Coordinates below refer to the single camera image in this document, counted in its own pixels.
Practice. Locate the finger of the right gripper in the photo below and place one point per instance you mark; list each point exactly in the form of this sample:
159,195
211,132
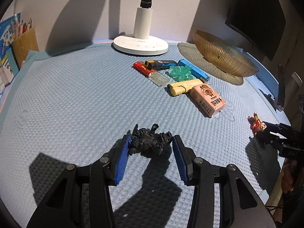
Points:
277,126
268,138

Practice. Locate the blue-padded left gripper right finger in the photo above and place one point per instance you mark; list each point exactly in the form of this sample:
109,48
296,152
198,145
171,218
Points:
183,160

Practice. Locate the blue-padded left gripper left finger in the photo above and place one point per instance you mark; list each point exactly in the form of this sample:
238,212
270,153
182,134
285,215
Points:
121,163

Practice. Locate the red small figurine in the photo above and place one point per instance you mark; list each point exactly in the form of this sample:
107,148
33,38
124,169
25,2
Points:
256,124

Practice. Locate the black monster figurine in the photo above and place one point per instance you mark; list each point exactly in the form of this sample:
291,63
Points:
148,141

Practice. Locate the pink card box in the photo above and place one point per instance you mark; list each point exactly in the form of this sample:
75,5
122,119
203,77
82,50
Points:
208,99

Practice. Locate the yellow highlighter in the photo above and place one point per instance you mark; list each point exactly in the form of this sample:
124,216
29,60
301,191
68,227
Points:
178,88

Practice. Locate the clear plastic lighter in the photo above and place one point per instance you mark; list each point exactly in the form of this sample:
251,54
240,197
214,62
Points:
158,78

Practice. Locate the red lighter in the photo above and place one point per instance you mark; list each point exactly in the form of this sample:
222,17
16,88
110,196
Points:
140,66

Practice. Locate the black blue lighter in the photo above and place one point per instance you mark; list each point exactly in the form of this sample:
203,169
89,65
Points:
160,64

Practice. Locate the green crystal toy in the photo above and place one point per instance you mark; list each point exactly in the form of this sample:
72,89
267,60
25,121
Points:
180,73

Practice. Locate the person right hand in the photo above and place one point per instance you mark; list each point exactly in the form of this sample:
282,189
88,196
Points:
287,179

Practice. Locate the blue textured foam mat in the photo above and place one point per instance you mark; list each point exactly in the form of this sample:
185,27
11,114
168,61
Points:
73,107

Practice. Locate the amber ribbed glass bowl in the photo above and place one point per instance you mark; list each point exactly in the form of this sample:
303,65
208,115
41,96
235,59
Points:
224,56

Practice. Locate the white desk lamp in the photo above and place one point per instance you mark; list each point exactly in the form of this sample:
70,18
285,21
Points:
141,43

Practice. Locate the black monitor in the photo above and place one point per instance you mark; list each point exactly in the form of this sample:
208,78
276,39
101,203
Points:
261,22

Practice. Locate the wooden pen holder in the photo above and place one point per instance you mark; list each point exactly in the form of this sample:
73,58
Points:
23,44

